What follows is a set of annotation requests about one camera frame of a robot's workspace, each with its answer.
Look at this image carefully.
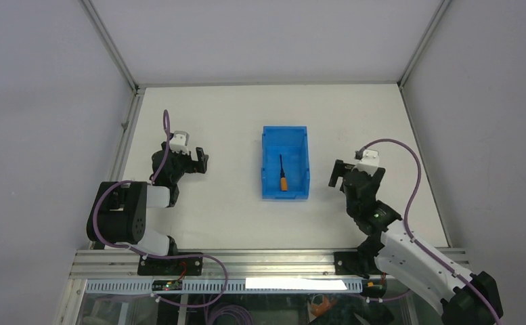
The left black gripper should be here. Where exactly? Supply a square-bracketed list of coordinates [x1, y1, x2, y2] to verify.
[162, 142, 207, 184]

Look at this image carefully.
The orange black screwdriver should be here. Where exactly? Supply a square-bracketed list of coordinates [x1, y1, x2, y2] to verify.
[280, 155, 288, 192]

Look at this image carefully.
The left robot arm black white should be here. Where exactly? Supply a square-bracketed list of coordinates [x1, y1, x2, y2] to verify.
[86, 142, 209, 275]

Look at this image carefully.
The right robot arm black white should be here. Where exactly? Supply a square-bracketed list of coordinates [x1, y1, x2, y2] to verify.
[328, 160, 504, 324]

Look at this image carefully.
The blue plastic bin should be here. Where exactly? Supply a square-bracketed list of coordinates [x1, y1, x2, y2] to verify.
[261, 125, 311, 200]

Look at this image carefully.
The orange object below table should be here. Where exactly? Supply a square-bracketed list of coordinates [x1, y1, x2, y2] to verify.
[308, 294, 337, 318]

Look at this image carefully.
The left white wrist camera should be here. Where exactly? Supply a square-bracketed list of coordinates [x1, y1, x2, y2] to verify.
[169, 131, 189, 154]

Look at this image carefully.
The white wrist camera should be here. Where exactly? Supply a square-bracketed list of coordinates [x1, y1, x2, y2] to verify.
[169, 131, 189, 154]
[354, 149, 380, 176]

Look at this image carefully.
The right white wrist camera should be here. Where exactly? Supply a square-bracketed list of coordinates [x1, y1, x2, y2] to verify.
[354, 149, 380, 176]

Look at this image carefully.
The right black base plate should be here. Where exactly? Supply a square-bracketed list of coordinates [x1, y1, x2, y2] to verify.
[333, 251, 382, 278]

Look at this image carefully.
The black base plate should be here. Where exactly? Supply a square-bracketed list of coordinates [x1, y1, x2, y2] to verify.
[333, 251, 382, 278]
[137, 257, 203, 276]

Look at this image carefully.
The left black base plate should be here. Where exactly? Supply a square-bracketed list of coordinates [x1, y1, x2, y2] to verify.
[137, 257, 203, 276]

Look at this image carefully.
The slotted grey cable duct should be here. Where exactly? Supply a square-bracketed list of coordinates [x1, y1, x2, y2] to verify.
[85, 278, 363, 295]

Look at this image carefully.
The aluminium front rail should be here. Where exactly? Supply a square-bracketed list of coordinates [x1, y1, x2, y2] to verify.
[69, 248, 338, 280]

